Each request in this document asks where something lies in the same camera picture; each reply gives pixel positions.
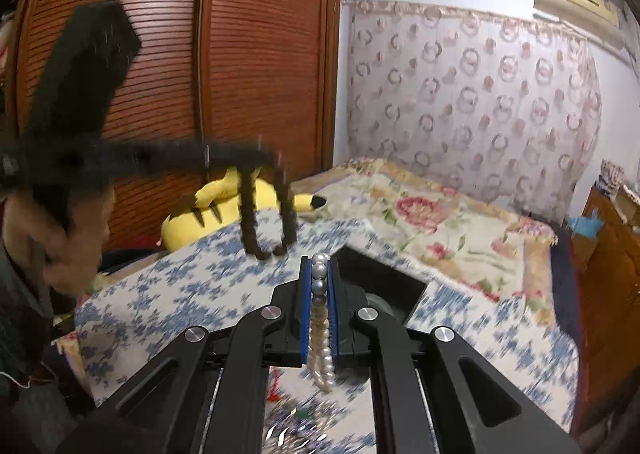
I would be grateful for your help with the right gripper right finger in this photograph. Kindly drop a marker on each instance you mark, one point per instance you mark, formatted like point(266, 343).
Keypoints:
point(433, 392)

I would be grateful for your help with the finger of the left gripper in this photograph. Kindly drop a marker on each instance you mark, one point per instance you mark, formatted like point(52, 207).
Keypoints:
point(223, 154)

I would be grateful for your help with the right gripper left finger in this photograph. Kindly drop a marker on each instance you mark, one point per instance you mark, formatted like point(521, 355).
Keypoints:
point(205, 392)

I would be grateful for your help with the silver purple flower hairpin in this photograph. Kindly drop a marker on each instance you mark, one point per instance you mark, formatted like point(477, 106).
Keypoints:
point(300, 426)

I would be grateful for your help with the person's left hand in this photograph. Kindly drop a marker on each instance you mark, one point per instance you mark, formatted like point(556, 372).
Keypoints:
point(68, 260)

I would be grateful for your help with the yellow pikachu plush toy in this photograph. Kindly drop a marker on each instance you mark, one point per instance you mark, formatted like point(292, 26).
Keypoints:
point(217, 205)

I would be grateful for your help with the green jade bangle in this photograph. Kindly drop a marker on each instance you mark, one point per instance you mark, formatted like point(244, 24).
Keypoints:
point(380, 304)

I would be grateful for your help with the brown louvered wardrobe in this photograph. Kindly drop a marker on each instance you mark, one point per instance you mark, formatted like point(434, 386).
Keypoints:
point(241, 70)

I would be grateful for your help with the black cardboard box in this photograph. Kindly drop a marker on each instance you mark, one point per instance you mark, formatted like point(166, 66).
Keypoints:
point(400, 289)

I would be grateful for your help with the floral bed quilt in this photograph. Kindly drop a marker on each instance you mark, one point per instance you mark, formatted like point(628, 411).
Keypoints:
point(481, 246)

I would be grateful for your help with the wooden side cabinet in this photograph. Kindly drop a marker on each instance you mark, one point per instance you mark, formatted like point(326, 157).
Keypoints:
point(607, 274)

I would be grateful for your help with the blue tissue paper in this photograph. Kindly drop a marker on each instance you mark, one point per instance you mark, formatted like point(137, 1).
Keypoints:
point(586, 226)

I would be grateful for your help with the circle patterned sheer curtain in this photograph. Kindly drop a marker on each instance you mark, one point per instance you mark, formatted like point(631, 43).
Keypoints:
point(505, 110)

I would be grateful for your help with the wall air conditioner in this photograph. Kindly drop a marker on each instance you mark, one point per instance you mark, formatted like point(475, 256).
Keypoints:
point(599, 17)

